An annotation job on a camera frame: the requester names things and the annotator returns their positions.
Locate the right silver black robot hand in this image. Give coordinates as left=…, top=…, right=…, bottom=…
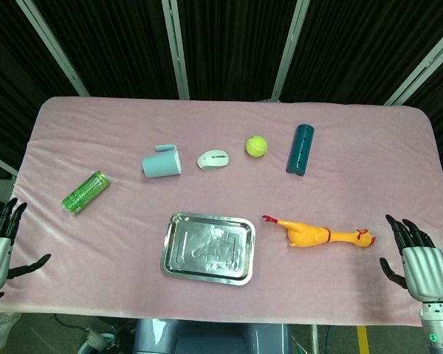
left=379, top=215, right=443, bottom=303

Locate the yellow rubber chicken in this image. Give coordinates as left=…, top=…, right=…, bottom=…
left=261, top=215, right=377, bottom=249

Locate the stainless steel rectangular tray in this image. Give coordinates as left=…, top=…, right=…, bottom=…
left=160, top=212, right=256, bottom=287

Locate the green drink can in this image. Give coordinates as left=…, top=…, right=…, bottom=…
left=61, top=170, right=112, bottom=215

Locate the pink fleece table cloth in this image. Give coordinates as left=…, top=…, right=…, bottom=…
left=0, top=96, right=443, bottom=328

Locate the dark teal cylindrical holder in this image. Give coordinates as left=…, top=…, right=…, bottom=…
left=285, top=123, right=315, bottom=175

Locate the light blue plastic cup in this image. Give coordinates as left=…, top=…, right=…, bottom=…
left=141, top=144, right=182, bottom=179

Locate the yellow-green tennis ball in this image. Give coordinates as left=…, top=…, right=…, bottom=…
left=245, top=135, right=269, bottom=158

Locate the blue-grey robot torso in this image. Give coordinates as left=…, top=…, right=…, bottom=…
left=132, top=319, right=292, bottom=354

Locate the white computer mouse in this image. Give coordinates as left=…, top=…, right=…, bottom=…
left=196, top=148, right=230, bottom=171

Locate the grey aluminium partition post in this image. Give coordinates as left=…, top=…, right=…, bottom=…
left=16, top=0, right=90, bottom=97
left=161, top=0, right=190, bottom=100
left=0, top=149, right=19, bottom=178
left=383, top=29, right=443, bottom=107
left=271, top=0, right=311, bottom=101

